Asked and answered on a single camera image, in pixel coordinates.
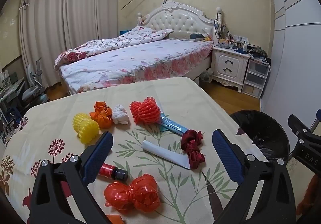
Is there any beige curtain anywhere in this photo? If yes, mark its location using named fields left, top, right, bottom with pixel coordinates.
left=19, top=0, right=68, bottom=81
left=64, top=0, right=118, bottom=50

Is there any clear plastic bag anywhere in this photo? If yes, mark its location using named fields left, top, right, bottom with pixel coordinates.
left=199, top=70, right=213, bottom=83

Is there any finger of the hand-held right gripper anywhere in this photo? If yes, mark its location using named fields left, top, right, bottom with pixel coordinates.
left=287, top=114, right=321, bottom=145

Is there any beige pillow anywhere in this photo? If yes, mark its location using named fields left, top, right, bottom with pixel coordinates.
left=167, top=31, right=201, bottom=40

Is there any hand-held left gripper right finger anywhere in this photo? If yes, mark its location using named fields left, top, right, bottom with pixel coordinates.
left=212, top=130, right=298, bottom=224

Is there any person's right forearm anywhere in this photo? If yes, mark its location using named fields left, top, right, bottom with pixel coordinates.
left=296, top=174, right=321, bottom=217

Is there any dark red knotted ribbon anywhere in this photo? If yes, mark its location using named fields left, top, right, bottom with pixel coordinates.
left=181, top=129, right=205, bottom=170

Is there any bed with floral sheet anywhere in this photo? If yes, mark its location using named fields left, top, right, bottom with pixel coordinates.
left=56, top=37, right=215, bottom=94

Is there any grey office chair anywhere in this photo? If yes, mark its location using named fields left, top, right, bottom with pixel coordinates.
left=21, top=59, right=49, bottom=104

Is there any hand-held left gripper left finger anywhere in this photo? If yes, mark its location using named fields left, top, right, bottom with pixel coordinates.
left=26, top=131, right=114, bottom=224

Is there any red knotted plastic bag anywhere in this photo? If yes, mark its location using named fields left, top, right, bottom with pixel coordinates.
left=104, top=174, right=161, bottom=211

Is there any white wardrobe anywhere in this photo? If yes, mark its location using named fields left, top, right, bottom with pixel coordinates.
left=261, top=0, right=321, bottom=134

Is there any white nightstand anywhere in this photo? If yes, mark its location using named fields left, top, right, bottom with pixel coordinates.
left=211, top=46, right=251, bottom=93

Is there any red foam fruit net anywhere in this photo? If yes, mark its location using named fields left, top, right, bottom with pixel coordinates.
left=130, top=97, right=161, bottom=125

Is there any orange knotted plastic bag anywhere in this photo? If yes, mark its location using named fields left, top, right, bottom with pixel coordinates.
left=89, top=101, right=114, bottom=129

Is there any cluttered desk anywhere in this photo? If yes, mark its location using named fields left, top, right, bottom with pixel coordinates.
left=0, top=71, right=25, bottom=144

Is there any white paper strip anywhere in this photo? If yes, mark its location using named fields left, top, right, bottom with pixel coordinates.
left=142, top=140, right=192, bottom=170

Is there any white hanging device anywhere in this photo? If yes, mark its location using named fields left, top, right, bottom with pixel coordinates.
left=215, top=7, right=223, bottom=29

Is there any white tufted headboard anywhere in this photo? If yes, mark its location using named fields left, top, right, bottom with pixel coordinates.
left=137, top=0, right=222, bottom=39

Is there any orange plastic scrap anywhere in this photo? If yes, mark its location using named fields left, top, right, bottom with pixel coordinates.
left=107, top=214, right=124, bottom=224

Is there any yellow foam fruit net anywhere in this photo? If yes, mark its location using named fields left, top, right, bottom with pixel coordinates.
left=73, top=113, right=101, bottom=145

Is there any clear plastic drawer unit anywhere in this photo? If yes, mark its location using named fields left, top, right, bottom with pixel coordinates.
left=242, top=57, right=269, bottom=99

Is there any white wad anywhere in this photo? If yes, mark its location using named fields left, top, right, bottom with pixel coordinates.
left=112, top=104, right=131, bottom=125

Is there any floral quilt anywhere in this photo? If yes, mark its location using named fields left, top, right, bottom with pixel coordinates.
left=54, top=26, right=174, bottom=70

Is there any black-lined trash bin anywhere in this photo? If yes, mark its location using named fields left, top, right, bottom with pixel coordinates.
left=229, top=110, right=290, bottom=162

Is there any blue flat tube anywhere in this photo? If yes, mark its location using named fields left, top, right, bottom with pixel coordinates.
left=158, top=111, right=189, bottom=137

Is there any small red bottle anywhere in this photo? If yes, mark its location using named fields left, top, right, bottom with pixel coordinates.
left=99, top=163, right=129, bottom=180

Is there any cluster of small bottles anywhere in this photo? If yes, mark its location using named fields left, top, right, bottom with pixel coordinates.
left=217, top=31, right=270, bottom=58

